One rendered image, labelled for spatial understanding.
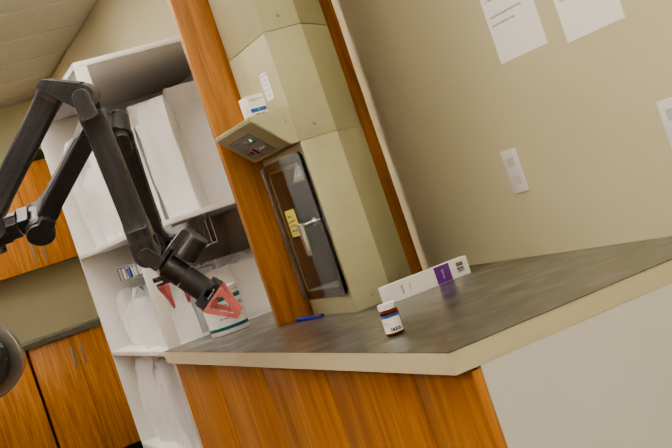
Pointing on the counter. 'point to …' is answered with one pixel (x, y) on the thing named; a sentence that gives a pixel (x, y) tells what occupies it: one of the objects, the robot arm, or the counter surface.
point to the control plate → (251, 146)
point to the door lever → (306, 235)
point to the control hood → (270, 128)
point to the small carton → (253, 105)
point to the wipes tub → (219, 326)
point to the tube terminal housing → (329, 156)
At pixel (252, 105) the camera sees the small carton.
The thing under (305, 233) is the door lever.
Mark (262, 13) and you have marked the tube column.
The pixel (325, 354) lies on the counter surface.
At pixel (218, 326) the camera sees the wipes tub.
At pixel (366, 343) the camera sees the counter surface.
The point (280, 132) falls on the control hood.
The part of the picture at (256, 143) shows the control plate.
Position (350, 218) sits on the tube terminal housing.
